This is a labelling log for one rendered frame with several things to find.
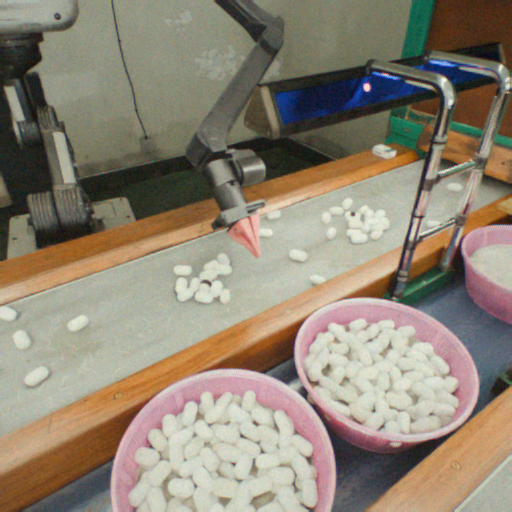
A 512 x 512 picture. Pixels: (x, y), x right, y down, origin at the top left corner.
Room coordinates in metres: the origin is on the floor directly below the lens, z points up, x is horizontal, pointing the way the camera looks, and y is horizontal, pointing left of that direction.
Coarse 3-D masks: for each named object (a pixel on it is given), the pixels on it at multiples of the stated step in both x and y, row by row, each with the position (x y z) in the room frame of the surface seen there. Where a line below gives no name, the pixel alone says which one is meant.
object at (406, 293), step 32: (384, 64) 0.73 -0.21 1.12; (448, 64) 0.80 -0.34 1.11; (480, 64) 0.75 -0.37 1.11; (448, 96) 0.62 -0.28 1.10; (448, 128) 0.62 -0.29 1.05; (480, 160) 0.70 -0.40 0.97; (416, 224) 0.62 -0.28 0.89; (448, 224) 0.68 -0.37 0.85; (448, 256) 0.70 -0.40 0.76; (416, 288) 0.65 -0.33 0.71
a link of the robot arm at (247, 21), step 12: (216, 0) 1.23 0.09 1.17; (228, 0) 1.21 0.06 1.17; (240, 0) 1.21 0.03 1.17; (228, 12) 1.22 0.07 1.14; (240, 12) 1.20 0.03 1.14; (252, 12) 1.20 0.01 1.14; (264, 12) 1.22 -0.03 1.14; (240, 24) 1.22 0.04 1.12; (252, 24) 1.20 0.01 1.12; (264, 24) 1.19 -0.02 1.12; (276, 24) 1.20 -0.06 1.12; (252, 36) 1.21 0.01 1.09
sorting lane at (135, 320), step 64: (384, 192) 1.03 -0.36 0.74; (448, 192) 1.02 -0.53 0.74; (192, 256) 0.73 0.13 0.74; (320, 256) 0.73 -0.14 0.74; (0, 320) 0.53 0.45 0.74; (64, 320) 0.53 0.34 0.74; (128, 320) 0.53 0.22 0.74; (192, 320) 0.53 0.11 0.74; (0, 384) 0.40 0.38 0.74; (64, 384) 0.40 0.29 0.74
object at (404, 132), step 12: (396, 120) 1.35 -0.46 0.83; (408, 120) 1.32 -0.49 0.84; (396, 132) 1.35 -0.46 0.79; (408, 132) 1.31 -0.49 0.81; (420, 132) 1.27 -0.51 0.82; (384, 144) 1.38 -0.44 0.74; (408, 144) 1.30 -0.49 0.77; (420, 156) 1.26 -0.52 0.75; (444, 168) 1.18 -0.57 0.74; (492, 180) 1.10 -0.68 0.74
